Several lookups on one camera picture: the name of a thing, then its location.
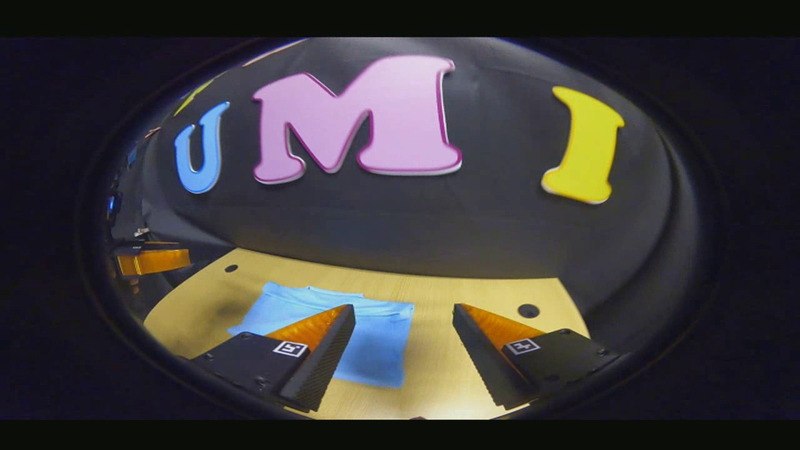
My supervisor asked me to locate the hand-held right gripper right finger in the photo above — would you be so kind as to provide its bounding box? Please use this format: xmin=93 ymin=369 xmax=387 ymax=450
xmin=452 ymin=303 xmax=623 ymax=411

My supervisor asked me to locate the light blue T-shirt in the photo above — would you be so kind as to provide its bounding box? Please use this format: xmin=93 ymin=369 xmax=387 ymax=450
xmin=226 ymin=281 xmax=416 ymax=389

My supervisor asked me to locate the black backdrop cloth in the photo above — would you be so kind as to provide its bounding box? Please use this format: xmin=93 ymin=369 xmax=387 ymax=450
xmin=106 ymin=37 xmax=713 ymax=357

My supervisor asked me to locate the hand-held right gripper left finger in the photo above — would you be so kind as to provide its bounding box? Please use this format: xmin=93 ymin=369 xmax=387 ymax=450
xmin=191 ymin=304 xmax=357 ymax=413

